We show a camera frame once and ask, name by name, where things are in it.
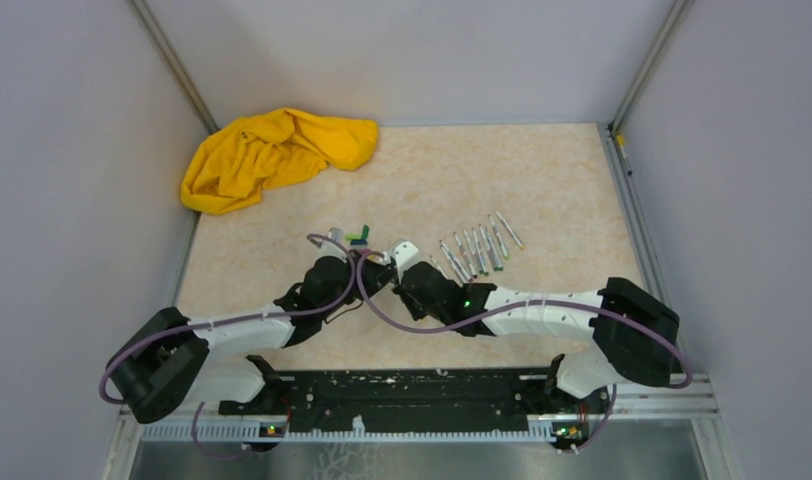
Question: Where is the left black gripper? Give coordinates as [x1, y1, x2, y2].
[320, 248, 400, 319]

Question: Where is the dark green capped pen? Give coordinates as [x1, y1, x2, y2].
[479, 224, 503, 271]

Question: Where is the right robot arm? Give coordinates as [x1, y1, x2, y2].
[393, 262, 680, 412]

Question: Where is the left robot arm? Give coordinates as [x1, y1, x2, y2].
[99, 251, 397, 424]

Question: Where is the yellow cloth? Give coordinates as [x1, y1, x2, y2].
[180, 108, 379, 215]

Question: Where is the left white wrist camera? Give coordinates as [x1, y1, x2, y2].
[318, 227, 348, 261]

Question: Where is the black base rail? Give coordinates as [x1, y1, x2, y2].
[218, 367, 609, 434]

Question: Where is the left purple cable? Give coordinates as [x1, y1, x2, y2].
[99, 233, 387, 463]

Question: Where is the purple cable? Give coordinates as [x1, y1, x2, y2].
[355, 254, 694, 454]
[99, 233, 387, 463]

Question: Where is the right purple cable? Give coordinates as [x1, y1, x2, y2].
[355, 254, 694, 454]

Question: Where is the aluminium frame rail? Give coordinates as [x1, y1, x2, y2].
[123, 369, 718, 448]

